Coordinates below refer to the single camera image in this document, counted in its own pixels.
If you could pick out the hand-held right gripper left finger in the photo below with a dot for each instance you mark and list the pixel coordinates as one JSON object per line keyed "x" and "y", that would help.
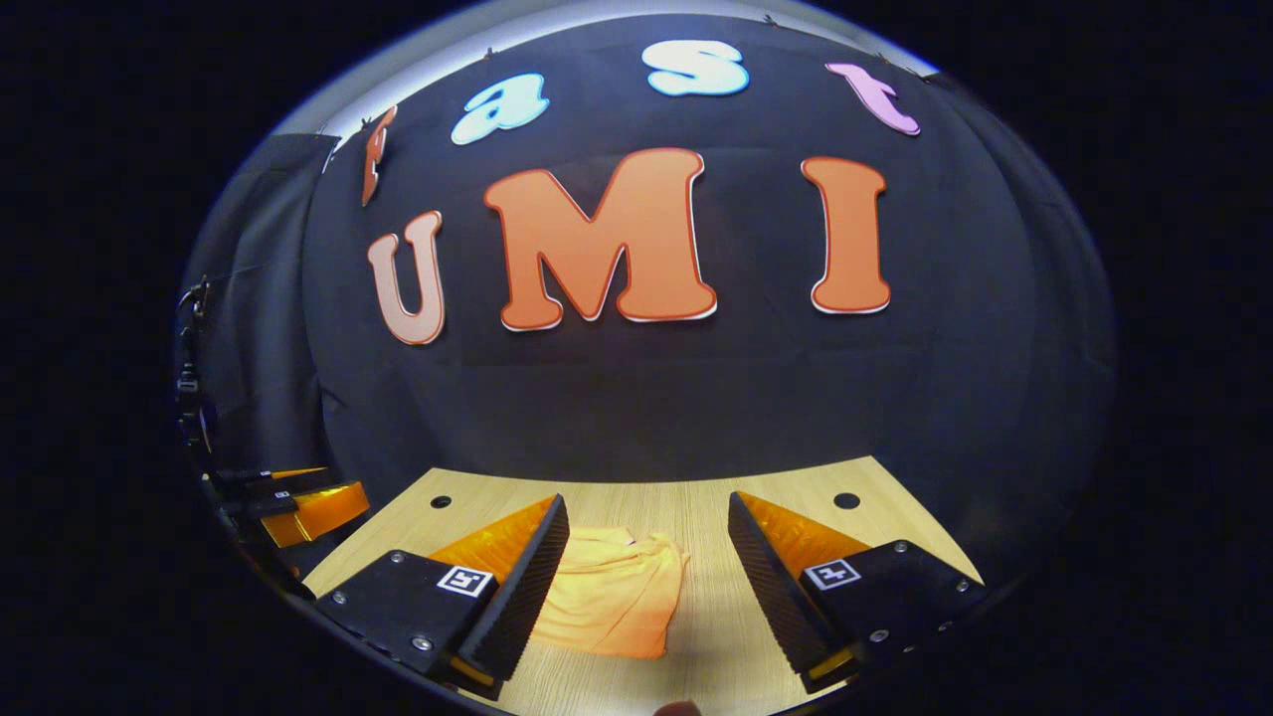
{"x": 522, "y": 587}

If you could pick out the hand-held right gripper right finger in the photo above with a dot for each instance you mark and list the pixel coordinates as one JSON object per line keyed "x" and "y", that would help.
{"x": 771, "y": 587}

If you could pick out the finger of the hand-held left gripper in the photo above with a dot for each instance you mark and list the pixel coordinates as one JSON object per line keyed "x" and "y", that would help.
{"x": 318, "y": 512}
{"x": 278, "y": 482}

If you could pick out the orange polo T-shirt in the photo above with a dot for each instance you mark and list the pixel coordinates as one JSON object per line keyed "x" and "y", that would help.
{"x": 617, "y": 597}

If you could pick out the black backdrop cloth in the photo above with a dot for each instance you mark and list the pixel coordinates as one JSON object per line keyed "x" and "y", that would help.
{"x": 646, "y": 398}

